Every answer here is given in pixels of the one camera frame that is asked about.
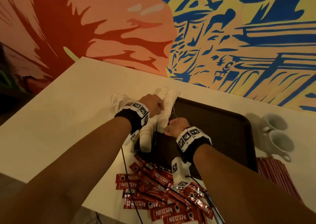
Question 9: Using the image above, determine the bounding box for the person's left hand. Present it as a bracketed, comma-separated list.
[138, 93, 166, 118]

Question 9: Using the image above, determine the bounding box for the person's right hand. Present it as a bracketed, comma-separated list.
[163, 117, 192, 139]

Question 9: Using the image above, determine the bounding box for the row of tea bags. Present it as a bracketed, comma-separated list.
[139, 86, 181, 154]

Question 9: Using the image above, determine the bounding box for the pile of white tea bags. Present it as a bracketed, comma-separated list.
[109, 93, 133, 114]

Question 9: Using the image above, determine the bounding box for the dark brown tray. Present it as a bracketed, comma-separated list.
[131, 97, 259, 180]

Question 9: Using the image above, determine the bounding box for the pile of red Nescafe sachets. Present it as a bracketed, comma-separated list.
[115, 154, 215, 224]

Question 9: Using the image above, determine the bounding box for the bundle of red stir sticks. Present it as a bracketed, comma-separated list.
[257, 155, 304, 202]

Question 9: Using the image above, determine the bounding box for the person's left forearm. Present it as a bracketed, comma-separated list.
[0, 116, 133, 224]

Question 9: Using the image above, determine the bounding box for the person's right forearm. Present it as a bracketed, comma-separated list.
[193, 143, 316, 224]

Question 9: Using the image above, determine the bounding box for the black right wristband with markers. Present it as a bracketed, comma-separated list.
[175, 126, 213, 165]

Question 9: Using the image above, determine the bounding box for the black wristband with markers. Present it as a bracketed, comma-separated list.
[114, 100, 150, 135]
[175, 126, 213, 165]

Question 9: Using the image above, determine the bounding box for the black left wristband with markers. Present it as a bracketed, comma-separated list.
[114, 100, 150, 135]

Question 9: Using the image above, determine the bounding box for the small white cup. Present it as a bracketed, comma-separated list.
[262, 113, 289, 133]
[267, 129, 296, 163]

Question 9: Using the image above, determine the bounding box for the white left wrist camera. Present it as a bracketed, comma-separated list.
[126, 130, 141, 147]

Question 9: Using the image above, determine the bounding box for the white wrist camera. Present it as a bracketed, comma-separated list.
[126, 130, 141, 147]
[171, 156, 194, 185]

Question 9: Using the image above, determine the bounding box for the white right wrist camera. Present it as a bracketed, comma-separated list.
[171, 156, 194, 185]

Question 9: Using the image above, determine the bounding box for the black right camera cable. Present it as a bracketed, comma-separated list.
[190, 177, 227, 224]

